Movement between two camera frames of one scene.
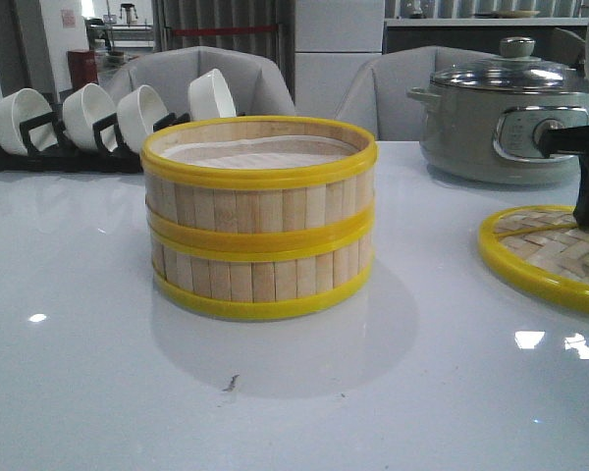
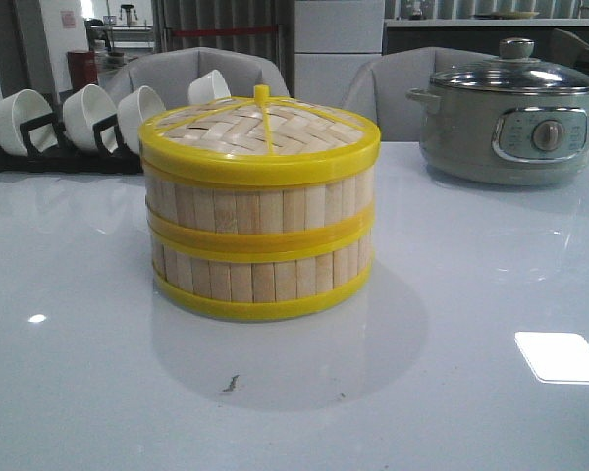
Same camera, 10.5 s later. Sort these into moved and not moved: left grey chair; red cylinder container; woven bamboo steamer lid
Moved: woven bamboo steamer lid
Not moved: red cylinder container; left grey chair
